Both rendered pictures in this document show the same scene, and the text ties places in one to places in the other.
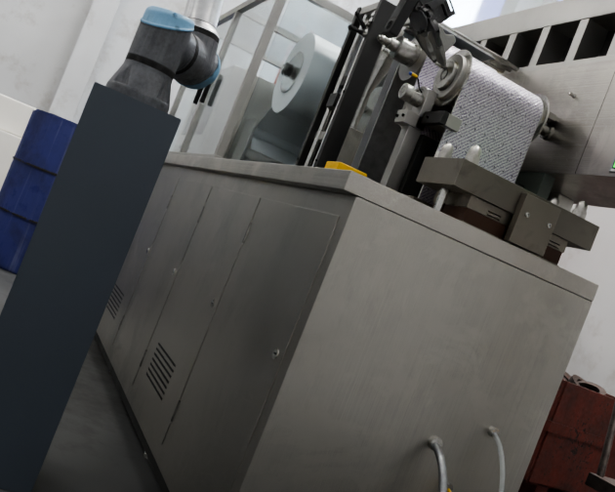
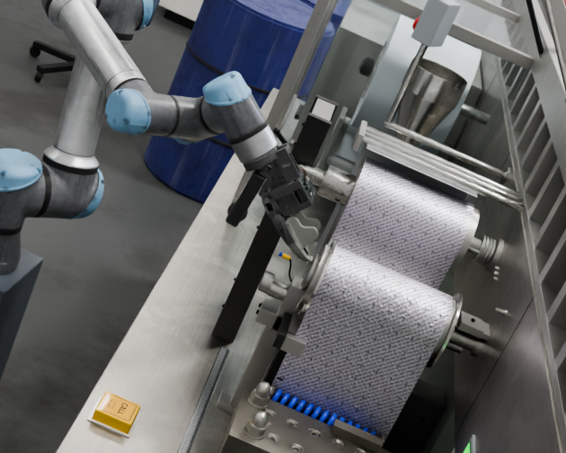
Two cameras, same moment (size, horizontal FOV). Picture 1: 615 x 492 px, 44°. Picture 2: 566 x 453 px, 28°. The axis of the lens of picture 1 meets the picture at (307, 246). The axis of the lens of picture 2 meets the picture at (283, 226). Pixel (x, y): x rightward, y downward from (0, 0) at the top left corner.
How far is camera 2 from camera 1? 1.57 m
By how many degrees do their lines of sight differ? 31
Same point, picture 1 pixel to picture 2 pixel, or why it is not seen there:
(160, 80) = not seen: outside the picture
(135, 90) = not seen: outside the picture
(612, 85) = (515, 333)
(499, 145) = (370, 373)
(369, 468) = not seen: outside the picture
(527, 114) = (415, 338)
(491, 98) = (356, 316)
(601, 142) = (476, 413)
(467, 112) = (319, 332)
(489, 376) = not seen: outside the picture
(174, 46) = (4, 207)
